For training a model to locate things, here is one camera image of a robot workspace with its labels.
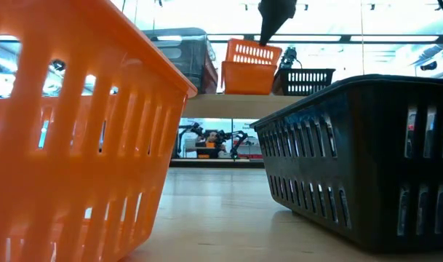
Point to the black ceiling fixture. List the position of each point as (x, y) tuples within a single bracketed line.
[(429, 66)]

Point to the distant red bench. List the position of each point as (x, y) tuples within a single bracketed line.
[(254, 156)]

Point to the overhead light bar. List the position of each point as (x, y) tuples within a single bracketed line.
[(346, 38)]

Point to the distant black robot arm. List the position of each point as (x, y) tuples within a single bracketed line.
[(239, 140), (195, 129)]

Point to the large orange plastic basket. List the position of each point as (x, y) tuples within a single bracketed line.
[(79, 163)]

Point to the black plastic basket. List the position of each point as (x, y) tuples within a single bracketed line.
[(370, 109), (305, 70)]

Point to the black overhead camera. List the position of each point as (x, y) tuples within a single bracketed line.
[(288, 58)]

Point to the black ceiling spotlight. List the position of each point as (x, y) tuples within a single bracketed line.
[(372, 6), (306, 6), (246, 6)]

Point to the distant dark workbench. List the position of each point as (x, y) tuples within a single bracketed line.
[(217, 163)]

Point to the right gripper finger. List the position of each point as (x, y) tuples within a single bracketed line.
[(274, 14)]

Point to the grey plastic basket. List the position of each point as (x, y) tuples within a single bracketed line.
[(184, 69)]

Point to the light wooden shelf board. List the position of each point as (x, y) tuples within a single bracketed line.
[(235, 107)]

